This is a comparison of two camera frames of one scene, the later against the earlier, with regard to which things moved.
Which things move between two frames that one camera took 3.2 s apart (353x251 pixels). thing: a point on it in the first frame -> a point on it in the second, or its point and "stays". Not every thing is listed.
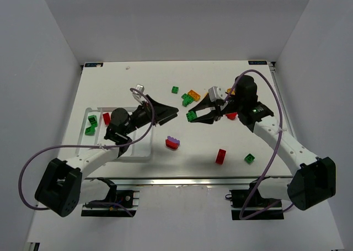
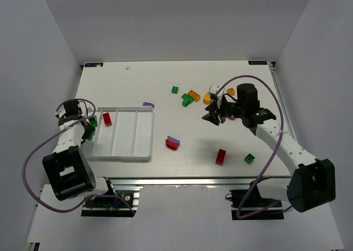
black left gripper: [150, 111] -> [89, 127]
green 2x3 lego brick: [92, 119] stays
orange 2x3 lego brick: [195, 95] stays
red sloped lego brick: [106, 118] stays
